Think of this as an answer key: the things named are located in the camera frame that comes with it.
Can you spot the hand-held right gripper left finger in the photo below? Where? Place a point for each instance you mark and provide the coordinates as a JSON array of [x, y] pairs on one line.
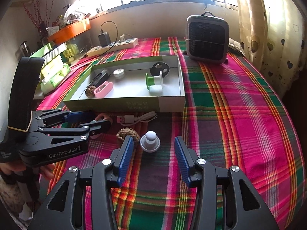
[[124, 163]]

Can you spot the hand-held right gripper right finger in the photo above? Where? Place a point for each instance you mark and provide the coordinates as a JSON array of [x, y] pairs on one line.
[[183, 163]]

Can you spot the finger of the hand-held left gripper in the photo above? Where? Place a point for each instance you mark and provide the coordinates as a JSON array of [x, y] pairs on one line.
[[100, 125], [79, 116]]

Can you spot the pink plastic piece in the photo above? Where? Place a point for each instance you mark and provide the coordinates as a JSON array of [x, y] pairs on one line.
[[104, 117]]

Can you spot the large brown walnut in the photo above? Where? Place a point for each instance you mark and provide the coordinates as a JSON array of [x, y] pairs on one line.
[[122, 134]]

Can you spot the small brown walnut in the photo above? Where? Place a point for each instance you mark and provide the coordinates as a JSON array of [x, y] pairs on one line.
[[90, 93]]

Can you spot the pink oval clip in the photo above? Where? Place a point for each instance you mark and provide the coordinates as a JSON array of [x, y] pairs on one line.
[[98, 94]]

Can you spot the grey white knob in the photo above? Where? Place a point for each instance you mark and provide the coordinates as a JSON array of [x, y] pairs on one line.
[[150, 146]]

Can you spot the white round device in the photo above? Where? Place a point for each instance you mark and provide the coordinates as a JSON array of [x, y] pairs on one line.
[[118, 73]]

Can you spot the green and white cardboard box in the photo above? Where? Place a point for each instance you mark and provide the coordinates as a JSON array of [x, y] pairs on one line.
[[168, 104]]

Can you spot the black round disc device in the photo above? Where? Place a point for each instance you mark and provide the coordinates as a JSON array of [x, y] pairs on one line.
[[154, 70]]

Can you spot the person's left hand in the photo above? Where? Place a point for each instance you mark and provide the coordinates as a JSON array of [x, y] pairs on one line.
[[46, 171]]

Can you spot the green tissue packs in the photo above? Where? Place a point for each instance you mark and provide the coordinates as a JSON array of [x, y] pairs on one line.
[[55, 76]]

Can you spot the black rectangular device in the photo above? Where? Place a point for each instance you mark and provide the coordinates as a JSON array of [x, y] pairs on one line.
[[102, 76]]

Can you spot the yellow green jar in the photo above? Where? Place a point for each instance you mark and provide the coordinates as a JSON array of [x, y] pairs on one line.
[[72, 54]]

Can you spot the green and white spool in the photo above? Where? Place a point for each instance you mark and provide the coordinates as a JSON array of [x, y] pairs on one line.
[[149, 86]]

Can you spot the red flower branches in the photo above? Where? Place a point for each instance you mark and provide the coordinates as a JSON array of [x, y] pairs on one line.
[[38, 22]]

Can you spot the plaid blanket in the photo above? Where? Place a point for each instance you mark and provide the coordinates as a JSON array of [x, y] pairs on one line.
[[239, 115]]

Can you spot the orange tray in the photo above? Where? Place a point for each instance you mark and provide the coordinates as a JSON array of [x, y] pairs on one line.
[[72, 30]]

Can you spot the black charger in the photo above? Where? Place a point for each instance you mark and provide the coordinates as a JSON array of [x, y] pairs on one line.
[[104, 39]]

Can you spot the white power strip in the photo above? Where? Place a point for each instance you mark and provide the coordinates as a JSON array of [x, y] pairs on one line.
[[127, 43]]

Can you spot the white plug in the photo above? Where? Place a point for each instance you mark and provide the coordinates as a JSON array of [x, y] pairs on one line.
[[123, 38]]

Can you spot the white plastic bag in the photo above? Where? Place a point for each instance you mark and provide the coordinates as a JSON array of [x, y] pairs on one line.
[[76, 13]]

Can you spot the grey portable heater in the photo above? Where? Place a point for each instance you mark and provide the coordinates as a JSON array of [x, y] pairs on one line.
[[206, 40]]

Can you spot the patterned pillow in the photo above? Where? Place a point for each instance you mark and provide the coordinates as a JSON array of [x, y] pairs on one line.
[[236, 46]]

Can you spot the heart patterned curtain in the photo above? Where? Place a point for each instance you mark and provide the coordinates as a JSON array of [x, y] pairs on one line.
[[275, 28]]

